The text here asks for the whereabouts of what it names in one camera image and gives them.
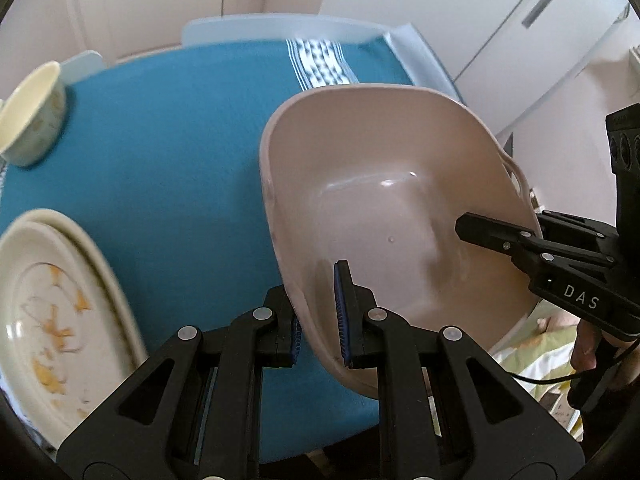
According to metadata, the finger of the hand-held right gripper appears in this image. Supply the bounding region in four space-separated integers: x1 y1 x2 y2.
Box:
537 210 621 267
456 212 556 282

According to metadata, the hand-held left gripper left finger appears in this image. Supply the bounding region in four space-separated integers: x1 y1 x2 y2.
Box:
56 284 303 480

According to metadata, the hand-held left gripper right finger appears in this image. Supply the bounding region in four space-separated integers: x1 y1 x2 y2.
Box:
332 260 585 480

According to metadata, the pink square bowl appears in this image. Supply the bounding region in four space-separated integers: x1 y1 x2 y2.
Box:
258 83 543 401

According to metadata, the orange patterned plate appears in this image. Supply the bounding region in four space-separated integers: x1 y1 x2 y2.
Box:
0 217 133 443

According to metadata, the person's right hand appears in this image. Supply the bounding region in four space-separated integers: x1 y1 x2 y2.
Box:
571 317 607 372

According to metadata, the green striped cloth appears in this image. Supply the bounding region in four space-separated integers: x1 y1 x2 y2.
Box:
492 305 583 436

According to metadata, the teal tablecloth with patterned border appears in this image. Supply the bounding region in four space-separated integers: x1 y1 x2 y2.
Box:
0 37 416 466

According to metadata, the white wardrobe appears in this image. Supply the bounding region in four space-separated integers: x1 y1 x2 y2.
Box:
320 0 632 133

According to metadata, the white ceramic bowl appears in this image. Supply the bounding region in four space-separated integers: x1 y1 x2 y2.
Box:
0 60 67 168

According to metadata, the thin black cable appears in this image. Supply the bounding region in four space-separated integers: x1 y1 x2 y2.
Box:
509 367 581 389

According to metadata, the grey wardrobe handle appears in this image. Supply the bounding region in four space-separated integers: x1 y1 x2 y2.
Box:
522 0 562 29

